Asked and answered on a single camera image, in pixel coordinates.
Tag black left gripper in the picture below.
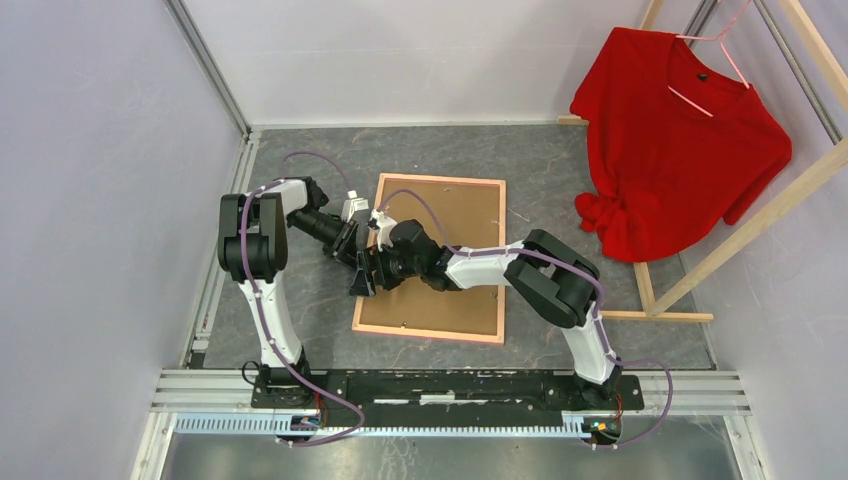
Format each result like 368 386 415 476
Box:
288 209 361 271

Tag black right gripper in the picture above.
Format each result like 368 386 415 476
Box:
350 240 424 296

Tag pink wooden picture frame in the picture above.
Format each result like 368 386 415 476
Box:
351 172 508 346

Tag brown backing board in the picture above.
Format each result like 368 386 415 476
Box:
357 178 502 338

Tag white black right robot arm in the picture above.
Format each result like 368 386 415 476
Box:
350 220 622 408

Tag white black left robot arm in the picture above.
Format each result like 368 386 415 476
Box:
217 177 369 408

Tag wooden clothes rack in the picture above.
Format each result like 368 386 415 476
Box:
557 0 848 325

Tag red t-shirt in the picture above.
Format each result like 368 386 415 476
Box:
571 27 792 263

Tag pink clothes hanger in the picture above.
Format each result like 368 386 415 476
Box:
667 0 757 119

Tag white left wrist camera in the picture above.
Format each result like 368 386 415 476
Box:
340 190 372 226

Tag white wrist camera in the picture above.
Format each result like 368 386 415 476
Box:
340 190 372 226
367 209 397 251

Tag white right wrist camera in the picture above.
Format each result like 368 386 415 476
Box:
367 209 397 251

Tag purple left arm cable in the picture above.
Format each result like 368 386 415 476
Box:
239 150 367 448

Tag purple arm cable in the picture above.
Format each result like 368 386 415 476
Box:
376 188 674 450
239 150 367 448

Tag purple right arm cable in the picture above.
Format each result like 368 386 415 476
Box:
376 188 674 450

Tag aluminium rail frame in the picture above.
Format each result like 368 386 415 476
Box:
129 0 770 480

